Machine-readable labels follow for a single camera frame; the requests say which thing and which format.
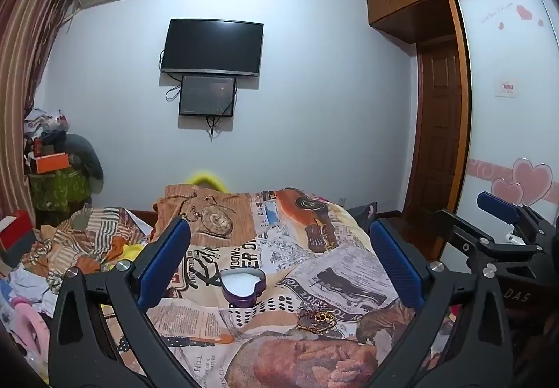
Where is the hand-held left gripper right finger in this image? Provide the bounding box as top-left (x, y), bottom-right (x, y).
top-left (369, 220), bottom-right (518, 388)

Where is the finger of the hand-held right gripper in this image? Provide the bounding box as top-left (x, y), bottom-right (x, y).
top-left (432, 209), bottom-right (542, 279)
top-left (477, 191), bottom-right (559, 247)

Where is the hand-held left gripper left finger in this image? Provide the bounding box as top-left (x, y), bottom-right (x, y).
top-left (48, 218), bottom-right (199, 388)

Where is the purple heart-shaped tin box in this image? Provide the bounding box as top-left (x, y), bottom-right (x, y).
top-left (219, 268), bottom-right (267, 308)

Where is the red gold braided bracelet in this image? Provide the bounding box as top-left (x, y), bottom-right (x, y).
top-left (297, 310), bottom-right (338, 333)

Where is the yellow cloth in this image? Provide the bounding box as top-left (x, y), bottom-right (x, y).
top-left (109, 240), bottom-right (147, 272)

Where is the striped orange blanket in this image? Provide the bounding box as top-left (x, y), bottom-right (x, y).
top-left (20, 204), bottom-right (154, 295)

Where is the yellow round object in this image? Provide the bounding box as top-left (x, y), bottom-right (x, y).
top-left (187, 171), bottom-right (227, 191)

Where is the newspaper print blanket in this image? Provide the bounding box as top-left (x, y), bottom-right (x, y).
top-left (144, 185), bottom-right (459, 388)

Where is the green patterned cloth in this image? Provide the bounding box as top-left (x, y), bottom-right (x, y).
top-left (28, 167), bottom-right (91, 213)

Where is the pink cloth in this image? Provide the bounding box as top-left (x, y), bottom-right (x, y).
top-left (0, 295), bottom-right (51, 384)

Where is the orange box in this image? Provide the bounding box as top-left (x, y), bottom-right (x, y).
top-left (35, 153), bottom-right (71, 174)

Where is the red box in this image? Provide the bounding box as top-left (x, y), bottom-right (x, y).
top-left (0, 210), bottom-right (36, 265)

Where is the pile of clothes and bags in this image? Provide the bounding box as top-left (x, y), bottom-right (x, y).
top-left (24, 108), bottom-right (71, 153)

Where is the striped brown curtain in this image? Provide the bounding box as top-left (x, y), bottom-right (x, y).
top-left (0, 0), bottom-right (85, 216)

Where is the white wall sticker label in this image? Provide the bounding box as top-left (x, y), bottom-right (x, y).
top-left (495, 76), bottom-right (518, 99)

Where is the small black wall monitor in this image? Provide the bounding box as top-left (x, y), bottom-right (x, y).
top-left (178, 75), bottom-right (238, 117)

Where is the black wall television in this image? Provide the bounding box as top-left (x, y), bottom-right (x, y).
top-left (160, 18), bottom-right (264, 78)

